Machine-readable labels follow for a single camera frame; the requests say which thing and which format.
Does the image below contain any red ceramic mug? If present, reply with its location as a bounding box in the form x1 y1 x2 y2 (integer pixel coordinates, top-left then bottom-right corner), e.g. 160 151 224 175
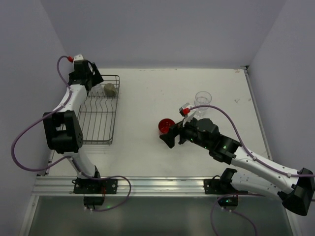
158 118 175 135

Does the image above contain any clear faceted glass cup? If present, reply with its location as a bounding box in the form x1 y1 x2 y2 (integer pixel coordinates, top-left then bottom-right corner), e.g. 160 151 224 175
194 91 212 117
90 84 104 97

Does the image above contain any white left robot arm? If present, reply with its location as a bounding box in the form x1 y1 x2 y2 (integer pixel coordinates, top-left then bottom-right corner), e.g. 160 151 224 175
43 55 103 179

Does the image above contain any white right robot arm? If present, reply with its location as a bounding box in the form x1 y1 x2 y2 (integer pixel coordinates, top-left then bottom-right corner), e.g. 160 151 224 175
92 68 313 205

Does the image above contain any olive green ceramic mug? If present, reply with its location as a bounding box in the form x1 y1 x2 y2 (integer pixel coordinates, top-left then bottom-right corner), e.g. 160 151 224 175
103 83 117 97

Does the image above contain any black right controller box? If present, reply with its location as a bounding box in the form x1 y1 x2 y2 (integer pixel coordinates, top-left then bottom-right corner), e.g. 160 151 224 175
218 196 239 211

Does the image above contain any black controller box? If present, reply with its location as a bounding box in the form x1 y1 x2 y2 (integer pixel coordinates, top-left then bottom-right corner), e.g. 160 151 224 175
218 196 239 211
83 197 105 209

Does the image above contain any black left controller box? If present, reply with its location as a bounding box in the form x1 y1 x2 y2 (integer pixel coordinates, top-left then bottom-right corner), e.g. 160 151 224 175
83 197 105 209

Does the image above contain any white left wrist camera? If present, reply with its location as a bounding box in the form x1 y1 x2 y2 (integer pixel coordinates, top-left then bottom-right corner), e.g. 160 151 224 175
73 54 84 62

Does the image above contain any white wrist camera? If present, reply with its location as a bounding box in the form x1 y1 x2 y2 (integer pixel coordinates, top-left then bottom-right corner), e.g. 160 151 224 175
179 103 196 127
73 54 84 62

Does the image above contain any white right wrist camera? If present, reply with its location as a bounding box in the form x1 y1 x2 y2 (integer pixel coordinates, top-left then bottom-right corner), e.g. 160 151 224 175
179 103 196 127

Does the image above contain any black wire dish rack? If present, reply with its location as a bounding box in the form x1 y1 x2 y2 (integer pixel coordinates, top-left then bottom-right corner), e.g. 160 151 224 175
78 74 120 145

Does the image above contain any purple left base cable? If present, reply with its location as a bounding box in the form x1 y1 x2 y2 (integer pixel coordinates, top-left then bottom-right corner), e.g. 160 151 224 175
86 175 132 212

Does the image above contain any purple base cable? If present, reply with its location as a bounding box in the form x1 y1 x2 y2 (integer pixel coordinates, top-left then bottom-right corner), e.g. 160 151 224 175
86 175 132 212
208 191 264 236

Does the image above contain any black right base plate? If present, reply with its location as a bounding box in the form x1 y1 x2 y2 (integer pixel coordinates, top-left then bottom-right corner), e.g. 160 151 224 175
203 178 237 195

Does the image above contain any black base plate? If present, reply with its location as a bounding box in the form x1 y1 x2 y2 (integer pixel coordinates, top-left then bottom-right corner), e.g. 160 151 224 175
72 178 118 195
203 178 237 195

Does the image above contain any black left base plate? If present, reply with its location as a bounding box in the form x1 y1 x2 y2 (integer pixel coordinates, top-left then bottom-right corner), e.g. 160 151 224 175
72 178 118 195

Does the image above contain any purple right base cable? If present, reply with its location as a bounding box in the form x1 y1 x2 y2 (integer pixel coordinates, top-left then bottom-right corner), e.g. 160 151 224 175
208 191 264 236

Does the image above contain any aluminium mounting rail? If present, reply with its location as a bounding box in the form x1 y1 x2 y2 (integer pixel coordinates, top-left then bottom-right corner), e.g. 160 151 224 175
31 176 290 197

